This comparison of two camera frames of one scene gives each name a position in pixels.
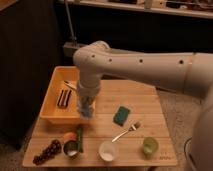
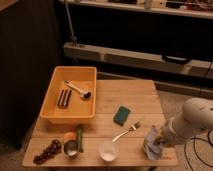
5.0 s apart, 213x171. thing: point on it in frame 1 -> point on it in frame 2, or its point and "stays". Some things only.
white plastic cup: [108, 151] stays
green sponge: [121, 115] stays
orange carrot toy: [69, 136] stays
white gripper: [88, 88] -> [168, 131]
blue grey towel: [85, 102] -> [153, 143]
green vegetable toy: [79, 132] stays
